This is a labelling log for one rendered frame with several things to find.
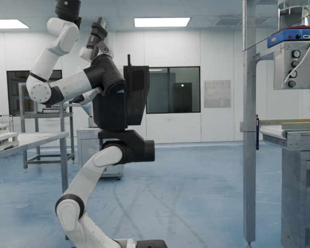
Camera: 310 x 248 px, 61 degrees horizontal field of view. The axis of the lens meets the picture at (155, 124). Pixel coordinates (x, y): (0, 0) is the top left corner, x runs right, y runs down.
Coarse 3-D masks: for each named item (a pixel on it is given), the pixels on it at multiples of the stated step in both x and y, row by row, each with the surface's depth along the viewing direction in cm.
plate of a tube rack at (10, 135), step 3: (9, 132) 143; (12, 132) 142; (15, 132) 142; (18, 132) 144; (0, 135) 129; (3, 135) 129; (6, 135) 131; (9, 135) 134; (12, 135) 137; (15, 135) 140; (18, 135) 144; (0, 138) 125; (3, 138) 128; (6, 138) 131
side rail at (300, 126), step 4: (284, 124) 134; (288, 124) 134; (292, 124) 134; (296, 124) 135; (300, 124) 135; (304, 124) 135; (308, 124) 135; (284, 128) 134; (288, 128) 135; (292, 128) 135; (296, 128) 135; (300, 128) 135; (304, 128) 135; (308, 128) 135
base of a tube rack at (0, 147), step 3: (9, 141) 141; (12, 141) 141; (15, 141) 141; (18, 141) 144; (0, 144) 131; (3, 144) 130; (6, 144) 131; (9, 144) 134; (12, 144) 137; (15, 144) 140; (0, 147) 125; (3, 147) 128; (6, 147) 134; (0, 150) 125
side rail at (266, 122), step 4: (268, 120) 161; (272, 120) 162; (276, 120) 162; (280, 120) 162; (284, 120) 162; (288, 120) 162; (292, 120) 162; (296, 120) 162; (300, 120) 162; (304, 120) 162; (308, 120) 162; (260, 124) 162; (264, 124) 162; (268, 124) 162; (272, 124) 162; (276, 124) 162; (280, 124) 162
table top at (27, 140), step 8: (24, 136) 187; (32, 136) 185; (40, 136) 184; (48, 136) 183; (56, 136) 189; (64, 136) 205; (24, 144) 147; (32, 144) 156; (40, 144) 165; (0, 152) 126; (8, 152) 132; (16, 152) 139
